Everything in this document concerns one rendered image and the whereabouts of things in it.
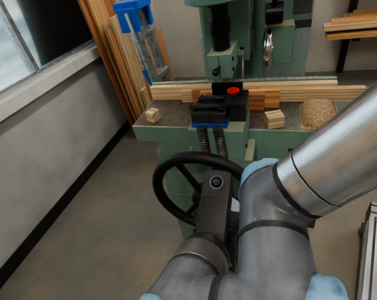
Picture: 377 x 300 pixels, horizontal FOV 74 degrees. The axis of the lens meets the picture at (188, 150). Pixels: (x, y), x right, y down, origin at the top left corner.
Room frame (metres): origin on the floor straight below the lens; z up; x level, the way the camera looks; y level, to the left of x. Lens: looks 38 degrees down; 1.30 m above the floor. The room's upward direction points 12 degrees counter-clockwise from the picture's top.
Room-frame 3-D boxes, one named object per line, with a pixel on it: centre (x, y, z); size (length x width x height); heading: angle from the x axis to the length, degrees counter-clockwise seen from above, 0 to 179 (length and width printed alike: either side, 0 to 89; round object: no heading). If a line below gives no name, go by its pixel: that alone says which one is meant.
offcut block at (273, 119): (0.56, -0.25, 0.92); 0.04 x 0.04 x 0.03; 86
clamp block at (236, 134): (0.56, -0.10, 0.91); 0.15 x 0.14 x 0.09; 66
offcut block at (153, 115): (0.72, 0.09, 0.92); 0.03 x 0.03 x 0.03; 43
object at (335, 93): (0.69, -0.27, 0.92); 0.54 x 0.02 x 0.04; 66
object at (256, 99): (0.68, -0.17, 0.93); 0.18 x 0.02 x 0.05; 66
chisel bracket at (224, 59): (0.76, -0.17, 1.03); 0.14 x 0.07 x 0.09; 156
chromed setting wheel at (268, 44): (0.81, -0.33, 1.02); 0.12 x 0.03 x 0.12; 156
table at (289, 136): (0.64, -0.13, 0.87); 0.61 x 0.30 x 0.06; 66
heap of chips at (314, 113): (0.55, -0.37, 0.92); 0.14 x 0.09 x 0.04; 156
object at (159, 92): (0.75, -0.19, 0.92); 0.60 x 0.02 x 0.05; 66
